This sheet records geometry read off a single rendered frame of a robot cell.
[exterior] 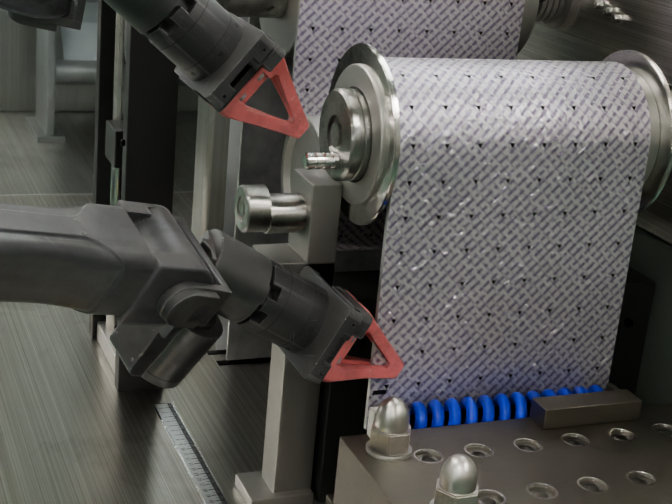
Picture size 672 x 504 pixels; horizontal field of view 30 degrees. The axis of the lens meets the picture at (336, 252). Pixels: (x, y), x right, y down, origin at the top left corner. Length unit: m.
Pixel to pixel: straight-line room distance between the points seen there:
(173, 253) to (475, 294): 0.29
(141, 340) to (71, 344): 0.51
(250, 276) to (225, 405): 0.41
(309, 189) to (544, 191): 0.19
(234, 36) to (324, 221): 0.19
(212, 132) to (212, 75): 0.77
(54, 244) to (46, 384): 0.57
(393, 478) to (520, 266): 0.22
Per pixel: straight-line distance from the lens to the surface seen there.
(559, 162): 1.05
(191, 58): 0.96
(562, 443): 1.05
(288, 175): 1.20
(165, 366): 0.97
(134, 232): 0.87
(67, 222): 0.83
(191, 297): 0.87
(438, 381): 1.07
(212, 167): 1.74
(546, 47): 1.41
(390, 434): 0.97
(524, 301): 1.08
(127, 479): 1.19
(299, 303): 0.96
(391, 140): 0.97
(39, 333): 1.50
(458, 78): 1.02
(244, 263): 0.94
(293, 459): 1.15
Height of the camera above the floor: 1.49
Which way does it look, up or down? 19 degrees down
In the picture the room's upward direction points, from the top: 5 degrees clockwise
